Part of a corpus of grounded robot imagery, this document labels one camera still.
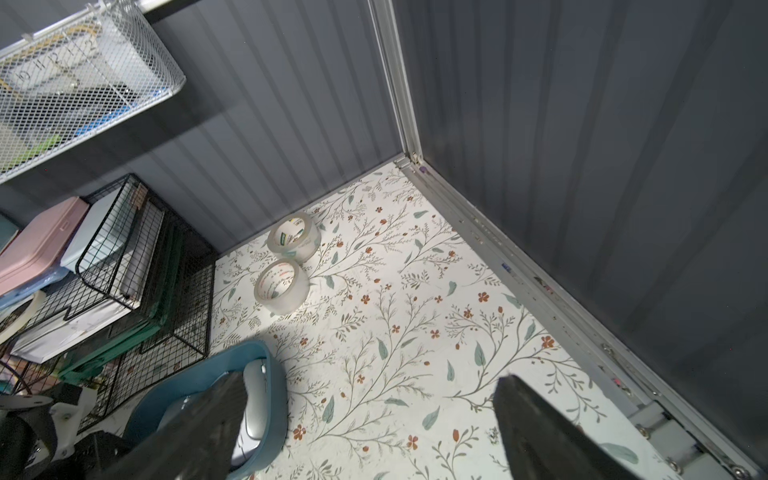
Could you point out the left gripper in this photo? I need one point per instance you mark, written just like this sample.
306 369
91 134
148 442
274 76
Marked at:
39 436

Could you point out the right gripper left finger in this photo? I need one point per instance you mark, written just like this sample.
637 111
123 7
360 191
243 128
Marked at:
196 438

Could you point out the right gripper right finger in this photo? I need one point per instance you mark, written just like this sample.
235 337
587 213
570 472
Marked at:
540 443

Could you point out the teal storage box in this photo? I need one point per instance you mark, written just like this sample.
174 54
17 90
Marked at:
195 380

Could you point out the silver mouse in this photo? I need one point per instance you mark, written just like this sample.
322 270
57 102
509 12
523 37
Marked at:
256 412

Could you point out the clear tape roll near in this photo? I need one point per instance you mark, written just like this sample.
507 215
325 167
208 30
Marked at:
282 287

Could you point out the clear tape roll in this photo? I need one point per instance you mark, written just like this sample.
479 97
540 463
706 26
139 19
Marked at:
295 237
282 287

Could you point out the pink pencil case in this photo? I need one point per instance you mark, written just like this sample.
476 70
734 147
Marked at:
40 244

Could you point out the clear tape roll far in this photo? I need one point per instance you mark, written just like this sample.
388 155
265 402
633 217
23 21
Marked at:
295 237

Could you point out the light grey pencil case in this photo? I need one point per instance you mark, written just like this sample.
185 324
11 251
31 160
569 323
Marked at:
103 232

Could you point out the yellow clock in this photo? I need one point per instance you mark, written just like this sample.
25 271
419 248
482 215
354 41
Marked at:
48 58

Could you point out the black wire desk organizer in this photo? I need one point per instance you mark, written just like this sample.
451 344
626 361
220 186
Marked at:
136 318

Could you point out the white mesh wall basket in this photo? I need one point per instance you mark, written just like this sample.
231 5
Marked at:
132 72

